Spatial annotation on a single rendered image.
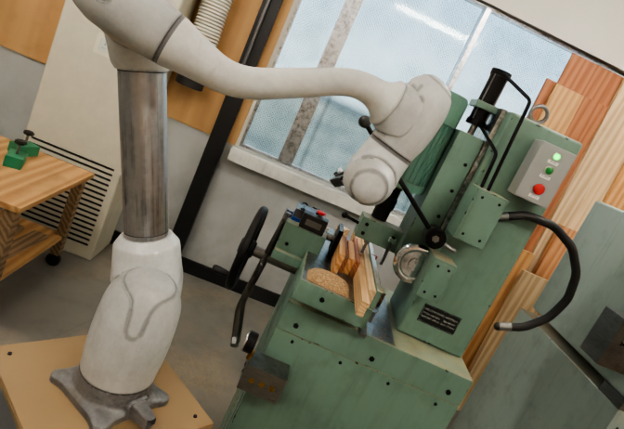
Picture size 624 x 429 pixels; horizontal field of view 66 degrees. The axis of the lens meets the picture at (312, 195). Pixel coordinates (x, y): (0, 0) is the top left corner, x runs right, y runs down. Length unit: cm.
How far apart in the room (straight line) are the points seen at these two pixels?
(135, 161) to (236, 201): 185
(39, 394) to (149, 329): 26
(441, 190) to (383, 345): 48
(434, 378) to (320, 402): 33
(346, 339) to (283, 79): 79
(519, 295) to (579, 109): 111
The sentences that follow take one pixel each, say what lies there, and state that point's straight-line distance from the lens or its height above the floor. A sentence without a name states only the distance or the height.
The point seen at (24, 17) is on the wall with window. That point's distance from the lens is 317.
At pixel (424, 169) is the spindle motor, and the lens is 143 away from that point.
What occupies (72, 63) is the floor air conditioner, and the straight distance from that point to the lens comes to 274.
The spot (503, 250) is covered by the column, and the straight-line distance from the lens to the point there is 150.
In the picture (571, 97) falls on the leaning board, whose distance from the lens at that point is 307.
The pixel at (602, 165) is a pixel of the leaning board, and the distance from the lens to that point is 326.
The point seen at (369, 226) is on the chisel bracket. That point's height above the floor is 105.
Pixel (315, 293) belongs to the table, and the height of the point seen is 88.
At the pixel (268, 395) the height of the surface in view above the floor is 56.
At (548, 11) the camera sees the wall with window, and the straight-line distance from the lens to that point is 314.
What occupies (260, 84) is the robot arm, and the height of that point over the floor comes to 133.
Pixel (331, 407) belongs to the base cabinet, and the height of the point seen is 55.
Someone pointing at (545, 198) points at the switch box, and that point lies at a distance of 143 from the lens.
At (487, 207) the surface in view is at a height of 126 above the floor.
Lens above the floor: 137
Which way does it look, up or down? 12 degrees down
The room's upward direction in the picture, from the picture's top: 24 degrees clockwise
